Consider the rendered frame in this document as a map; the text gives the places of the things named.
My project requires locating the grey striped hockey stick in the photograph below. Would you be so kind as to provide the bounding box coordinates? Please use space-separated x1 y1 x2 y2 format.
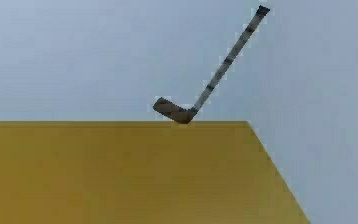
152 4 271 125

